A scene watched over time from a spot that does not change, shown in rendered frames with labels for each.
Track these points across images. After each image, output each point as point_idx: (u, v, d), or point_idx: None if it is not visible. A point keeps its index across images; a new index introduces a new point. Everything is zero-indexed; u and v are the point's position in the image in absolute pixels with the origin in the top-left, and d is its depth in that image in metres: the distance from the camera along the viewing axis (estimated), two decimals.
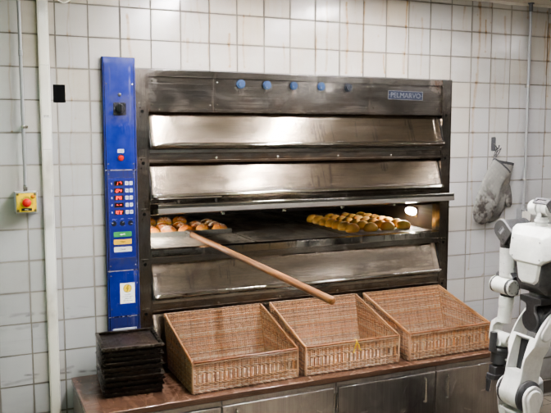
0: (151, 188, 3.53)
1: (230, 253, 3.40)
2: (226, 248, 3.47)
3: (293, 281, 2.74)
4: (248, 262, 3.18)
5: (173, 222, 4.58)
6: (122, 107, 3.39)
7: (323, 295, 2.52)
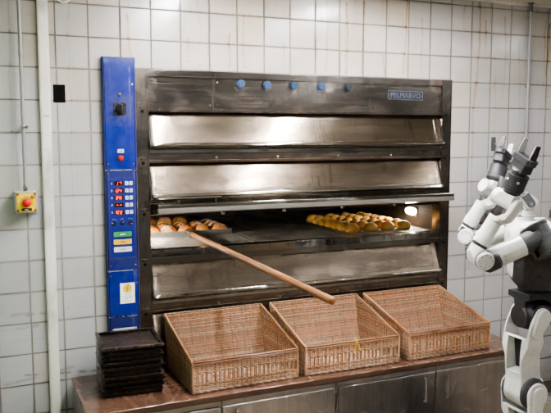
0: (151, 188, 3.53)
1: (230, 253, 3.40)
2: (226, 248, 3.47)
3: (293, 281, 2.74)
4: (248, 262, 3.18)
5: (173, 222, 4.58)
6: (122, 107, 3.39)
7: (323, 295, 2.52)
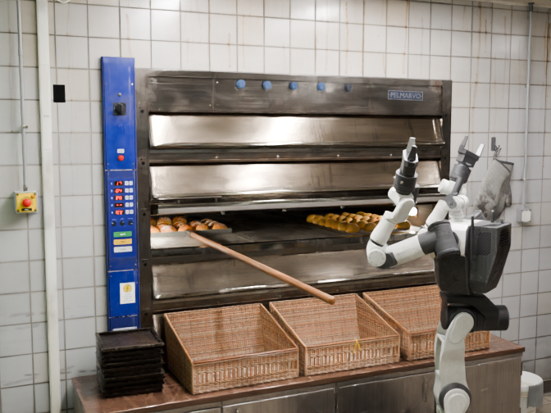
0: (151, 188, 3.53)
1: (230, 253, 3.40)
2: (226, 248, 3.47)
3: (293, 281, 2.74)
4: (248, 262, 3.18)
5: (173, 222, 4.58)
6: (122, 107, 3.39)
7: (323, 295, 2.52)
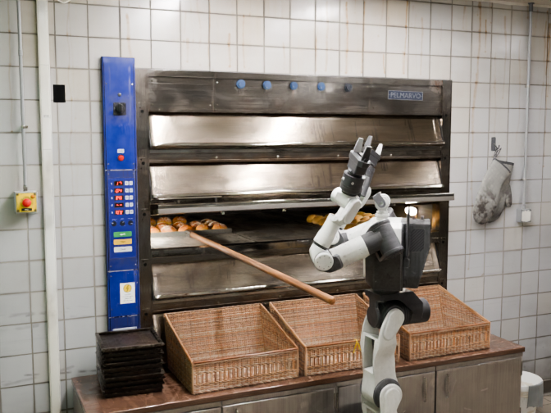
0: (151, 188, 3.53)
1: (230, 253, 3.40)
2: (226, 248, 3.47)
3: (293, 281, 2.74)
4: (248, 262, 3.18)
5: (173, 222, 4.58)
6: (122, 107, 3.39)
7: (323, 295, 2.52)
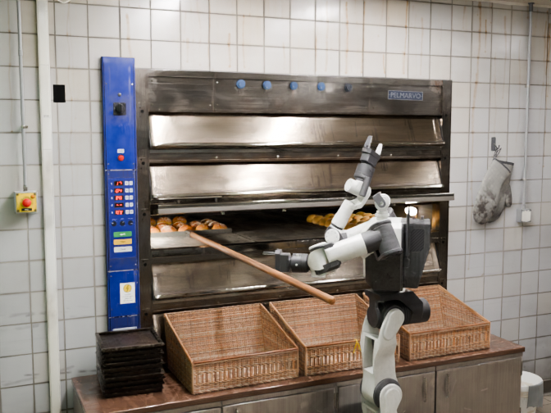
0: (151, 188, 3.53)
1: (230, 253, 3.40)
2: (226, 248, 3.47)
3: (293, 281, 2.74)
4: (248, 262, 3.18)
5: (173, 222, 4.58)
6: (122, 107, 3.39)
7: (323, 295, 2.52)
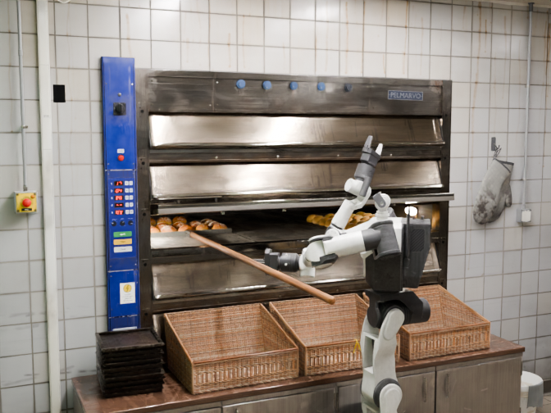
0: (151, 188, 3.53)
1: (230, 253, 3.40)
2: (226, 248, 3.47)
3: (293, 281, 2.74)
4: (248, 262, 3.18)
5: (173, 222, 4.58)
6: (122, 107, 3.39)
7: (323, 295, 2.52)
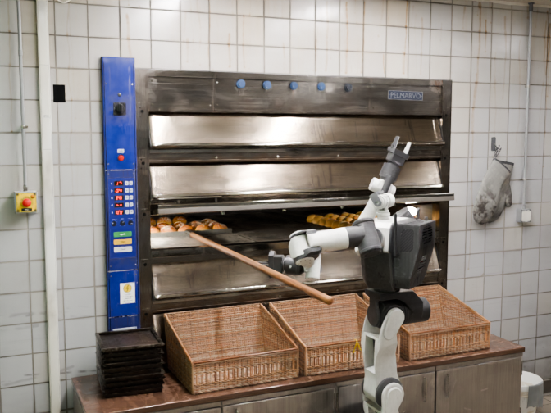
0: (151, 188, 3.53)
1: (229, 253, 3.39)
2: (225, 248, 3.47)
3: (292, 281, 2.74)
4: (248, 262, 3.17)
5: (173, 222, 4.58)
6: (122, 107, 3.39)
7: (321, 295, 2.51)
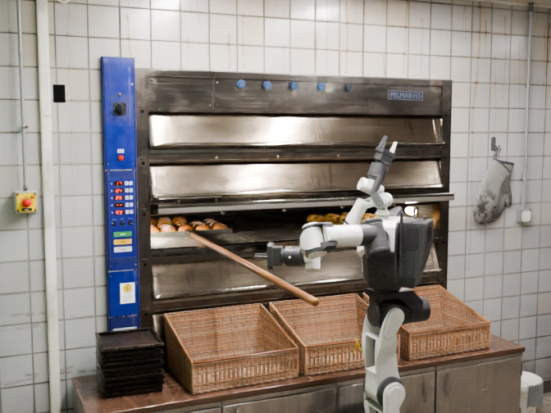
0: (151, 188, 3.53)
1: (225, 253, 3.39)
2: (221, 248, 3.46)
3: (280, 282, 2.72)
4: (241, 263, 3.16)
5: (173, 222, 4.58)
6: (122, 107, 3.39)
7: (307, 297, 2.49)
